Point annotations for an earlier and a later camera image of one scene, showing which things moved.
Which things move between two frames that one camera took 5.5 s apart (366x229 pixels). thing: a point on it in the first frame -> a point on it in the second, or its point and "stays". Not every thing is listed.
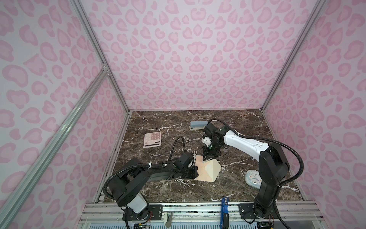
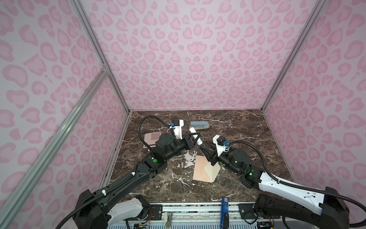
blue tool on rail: (224, 222) stays
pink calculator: (152, 140) stays
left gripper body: (190, 172) -> (189, 145)
